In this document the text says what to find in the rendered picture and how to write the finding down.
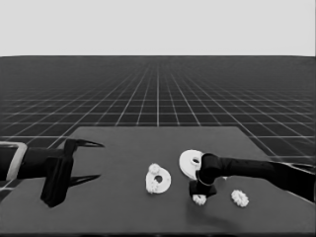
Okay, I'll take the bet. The large thick white disc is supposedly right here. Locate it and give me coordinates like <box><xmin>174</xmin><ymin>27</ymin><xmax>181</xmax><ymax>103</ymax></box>
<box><xmin>178</xmin><ymin>149</ymin><xmax>204</xmax><ymax>181</ymax></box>

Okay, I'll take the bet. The white round carrier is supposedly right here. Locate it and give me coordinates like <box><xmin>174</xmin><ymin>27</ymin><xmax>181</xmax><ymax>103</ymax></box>
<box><xmin>145</xmin><ymin>164</ymin><xmax>172</xmax><ymax>195</ymax></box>

